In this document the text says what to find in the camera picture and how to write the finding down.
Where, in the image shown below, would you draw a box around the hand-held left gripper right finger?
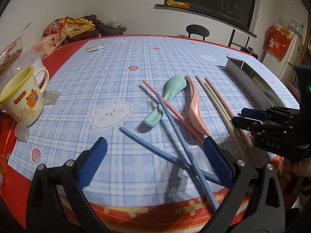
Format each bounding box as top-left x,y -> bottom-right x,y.
202,136 -> 285,233

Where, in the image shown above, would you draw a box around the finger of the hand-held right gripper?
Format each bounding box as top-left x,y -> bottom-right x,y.
231,116 -> 295,137
240,107 -> 302,127

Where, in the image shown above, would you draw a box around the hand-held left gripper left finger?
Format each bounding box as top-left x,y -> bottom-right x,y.
25,136 -> 108,233

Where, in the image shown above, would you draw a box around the blue chopstick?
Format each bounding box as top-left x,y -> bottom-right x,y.
156,93 -> 220,210
120,127 -> 223,186

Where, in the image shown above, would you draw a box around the pale green chopstick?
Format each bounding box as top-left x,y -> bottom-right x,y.
204,83 -> 243,151
196,76 -> 246,161

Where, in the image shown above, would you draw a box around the pink chopstick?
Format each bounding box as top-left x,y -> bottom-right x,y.
142,80 -> 206,144
205,78 -> 259,167

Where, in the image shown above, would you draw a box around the metal utensil tray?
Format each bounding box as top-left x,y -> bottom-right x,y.
217,56 -> 293,110

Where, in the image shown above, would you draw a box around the pink spoon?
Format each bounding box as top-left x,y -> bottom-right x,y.
185,76 -> 211,136

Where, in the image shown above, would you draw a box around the mint green spoon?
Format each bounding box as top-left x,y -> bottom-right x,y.
144,76 -> 188,127

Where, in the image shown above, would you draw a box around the person's right hand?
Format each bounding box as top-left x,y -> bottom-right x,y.
293,160 -> 308,176

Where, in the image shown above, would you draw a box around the cream refrigerator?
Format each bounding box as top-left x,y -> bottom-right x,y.
262,33 -> 307,83

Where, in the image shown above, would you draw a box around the clear tablecloth clip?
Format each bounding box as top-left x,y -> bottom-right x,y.
16,123 -> 30,143
46,90 -> 60,105

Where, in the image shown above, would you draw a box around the red printed cloth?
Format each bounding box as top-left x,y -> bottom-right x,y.
264,23 -> 292,61

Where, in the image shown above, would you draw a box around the blue plaid table mat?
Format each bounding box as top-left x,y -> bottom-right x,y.
10,35 -> 302,205

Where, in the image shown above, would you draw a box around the yellow-rimmed cream mug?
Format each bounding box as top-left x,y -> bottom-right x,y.
0,66 -> 50,127

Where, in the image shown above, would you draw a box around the clear plastic bags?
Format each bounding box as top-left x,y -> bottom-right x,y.
278,18 -> 305,36

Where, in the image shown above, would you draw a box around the black round-back chair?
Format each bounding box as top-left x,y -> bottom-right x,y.
186,24 -> 210,41

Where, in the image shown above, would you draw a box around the white paper card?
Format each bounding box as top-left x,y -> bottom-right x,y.
84,42 -> 109,53

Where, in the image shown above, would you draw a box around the dark red clothes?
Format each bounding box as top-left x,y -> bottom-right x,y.
61,15 -> 102,44

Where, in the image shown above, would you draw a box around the pink snack bag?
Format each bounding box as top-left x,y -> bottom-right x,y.
33,33 -> 68,55

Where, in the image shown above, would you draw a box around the orange snack packet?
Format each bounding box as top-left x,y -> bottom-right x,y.
166,0 -> 190,8

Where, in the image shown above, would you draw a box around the clear snack container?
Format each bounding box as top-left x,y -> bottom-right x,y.
0,22 -> 31,74

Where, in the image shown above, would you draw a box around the yellow clothes pile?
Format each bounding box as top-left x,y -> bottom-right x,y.
66,17 -> 96,38

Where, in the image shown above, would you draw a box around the orange snack bag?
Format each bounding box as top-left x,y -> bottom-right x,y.
43,17 -> 69,37

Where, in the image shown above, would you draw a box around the crumpled clear plastic bag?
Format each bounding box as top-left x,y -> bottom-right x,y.
98,15 -> 122,28

